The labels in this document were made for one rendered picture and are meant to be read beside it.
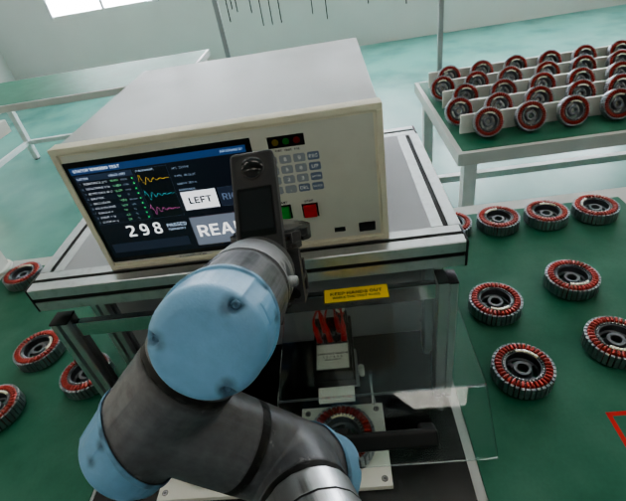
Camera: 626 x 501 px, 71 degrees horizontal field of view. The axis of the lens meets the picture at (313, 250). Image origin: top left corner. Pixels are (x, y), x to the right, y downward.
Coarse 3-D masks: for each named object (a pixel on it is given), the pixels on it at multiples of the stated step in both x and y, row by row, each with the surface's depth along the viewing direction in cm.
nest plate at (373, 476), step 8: (368, 472) 71; (376, 472) 71; (384, 472) 71; (368, 480) 70; (376, 480) 70; (384, 480) 70; (360, 488) 69; (368, 488) 69; (376, 488) 69; (384, 488) 69; (392, 488) 69
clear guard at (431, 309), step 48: (432, 288) 62; (288, 336) 59; (336, 336) 58; (384, 336) 57; (432, 336) 55; (288, 384) 53; (336, 384) 52; (384, 384) 51; (432, 384) 50; (480, 384) 49; (480, 432) 48
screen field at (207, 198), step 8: (184, 192) 60; (192, 192) 60; (200, 192) 60; (208, 192) 60; (216, 192) 60; (224, 192) 60; (232, 192) 60; (184, 200) 61; (192, 200) 61; (200, 200) 61; (208, 200) 61; (216, 200) 61; (224, 200) 61; (232, 200) 61; (192, 208) 62; (200, 208) 62
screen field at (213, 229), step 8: (208, 216) 63; (216, 216) 63; (224, 216) 63; (232, 216) 63; (192, 224) 64; (200, 224) 64; (208, 224) 64; (216, 224) 64; (224, 224) 64; (232, 224) 64; (200, 232) 64; (208, 232) 64; (216, 232) 64; (224, 232) 64; (232, 232) 64; (200, 240) 65; (208, 240) 65; (216, 240) 65; (224, 240) 65
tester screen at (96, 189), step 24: (96, 168) 58; (120, 168) 58; (144, 168) 58; (168, 168) 58; (192, 168) 58; (216, 168) 58; (96, 192) 60; (120, 192) 60; (144, 192) 60; (168, 192) 60; (96, 216) 63; (120, 216) 63; (144, 216) 63; (168, 216) 63; (192, 216) 63; (120, 240) 65; (144, 240) 65; (192, 240) 65
